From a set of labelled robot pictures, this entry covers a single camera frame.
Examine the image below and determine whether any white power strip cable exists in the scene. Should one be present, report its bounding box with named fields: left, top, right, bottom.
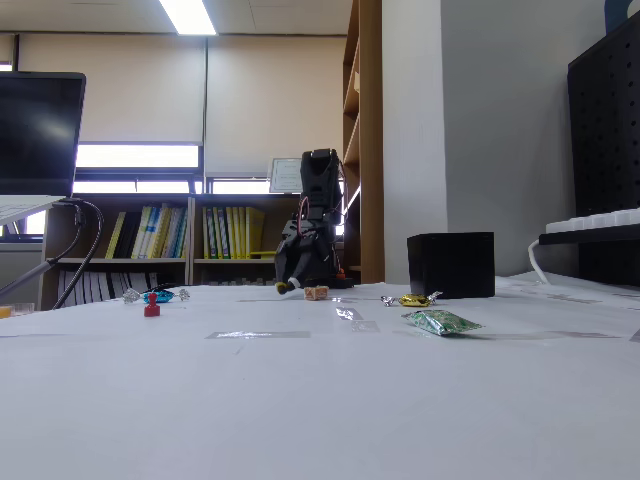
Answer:
left=527, top=238, right=554, bottom=286

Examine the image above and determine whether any green silver snack packet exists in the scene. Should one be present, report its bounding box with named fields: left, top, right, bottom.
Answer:
left=401, top=309, right=484, bottom=339

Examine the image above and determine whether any slanted yellow book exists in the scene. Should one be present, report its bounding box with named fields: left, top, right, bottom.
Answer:
left=105, top=211, right=127, bottom=260

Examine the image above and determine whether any grey laptop cable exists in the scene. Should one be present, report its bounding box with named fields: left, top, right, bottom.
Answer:
left=0, top=202, right=85, bottom=297

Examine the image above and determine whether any wide yellow binder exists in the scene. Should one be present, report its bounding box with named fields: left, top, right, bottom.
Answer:
left=245, top=206, right=266, bottom=260

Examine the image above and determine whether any beige roller blind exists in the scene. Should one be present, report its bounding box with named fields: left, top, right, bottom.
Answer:
left=204, top=34, right=349, bottom=176
left=17, top=33, right=206, bottom=147

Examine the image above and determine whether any gold wrapped candy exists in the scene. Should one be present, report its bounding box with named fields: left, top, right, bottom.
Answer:
left=380, top=290, right=444, bottom=308

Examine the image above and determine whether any blue wrapped candy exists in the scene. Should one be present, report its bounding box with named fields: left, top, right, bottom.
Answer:
left=122, top=286, right=192, bottom=306

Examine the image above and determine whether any black laptop cable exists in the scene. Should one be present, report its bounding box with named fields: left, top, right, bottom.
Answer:
left=52, top=198, right=106, bottom=311

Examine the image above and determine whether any white paper sign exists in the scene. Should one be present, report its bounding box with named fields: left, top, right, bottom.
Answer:
left=268, top=157, right=304, bottom=195

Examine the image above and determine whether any white laptop stand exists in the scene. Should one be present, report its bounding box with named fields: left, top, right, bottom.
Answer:
left=0, top=194, right=69, bottom=227

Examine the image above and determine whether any black computer monitor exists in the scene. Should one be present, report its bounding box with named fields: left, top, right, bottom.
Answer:
left=0, top=71, right=87, bottom=197

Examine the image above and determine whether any black pegboard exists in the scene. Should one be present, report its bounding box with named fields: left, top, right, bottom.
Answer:
left=566, top=12, right=640, bottom=289

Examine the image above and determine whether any black box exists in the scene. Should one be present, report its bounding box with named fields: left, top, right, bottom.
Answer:
left=406, top=231, right=497, bottom=300

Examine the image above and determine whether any white paper sheet cover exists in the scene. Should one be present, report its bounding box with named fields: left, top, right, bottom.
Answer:
left=0, top=272, right=640, bottom=480

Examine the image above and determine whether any ceiling light panel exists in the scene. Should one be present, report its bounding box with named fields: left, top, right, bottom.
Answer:
left=158, top=0, right=217, bottom=36

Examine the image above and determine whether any tall wooden shelf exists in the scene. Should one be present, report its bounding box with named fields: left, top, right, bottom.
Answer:
left=342, top=0, right=385, bottom=285

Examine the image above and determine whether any dark blue object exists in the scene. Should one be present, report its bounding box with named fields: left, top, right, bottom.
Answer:
left=603, top=0, right=640, bottom=36

